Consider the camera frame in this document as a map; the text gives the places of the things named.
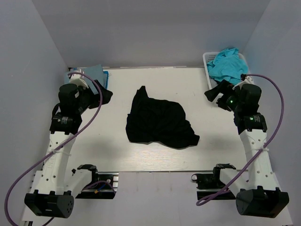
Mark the turquoise t-shirt in basket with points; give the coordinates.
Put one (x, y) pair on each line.
(227, 65)

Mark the white plastic basket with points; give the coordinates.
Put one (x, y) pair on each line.
(208, 57)

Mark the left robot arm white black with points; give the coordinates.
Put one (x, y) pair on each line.
(53, 196)

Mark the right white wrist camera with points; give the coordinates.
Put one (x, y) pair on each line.
(245, 79)

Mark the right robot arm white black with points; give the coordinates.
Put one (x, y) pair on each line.
(254, 187)

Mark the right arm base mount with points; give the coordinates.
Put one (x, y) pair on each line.
(209, 183)

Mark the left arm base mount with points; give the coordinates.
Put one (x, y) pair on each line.
(98, 186)

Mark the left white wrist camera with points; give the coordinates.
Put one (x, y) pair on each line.
(78, 80)

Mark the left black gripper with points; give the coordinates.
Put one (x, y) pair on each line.
(96, 97)

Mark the folded light blue t-shirt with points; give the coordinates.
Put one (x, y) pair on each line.
(95, 73)

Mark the black t-shirt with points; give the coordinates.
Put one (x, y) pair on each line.
(154, 120)

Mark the folded bright blue t-shirt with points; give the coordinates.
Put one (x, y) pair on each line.
(78, 69)

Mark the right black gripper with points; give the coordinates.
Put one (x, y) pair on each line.
(211, 94)

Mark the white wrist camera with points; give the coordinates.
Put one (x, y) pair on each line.
(78, 80)
(245, 79)

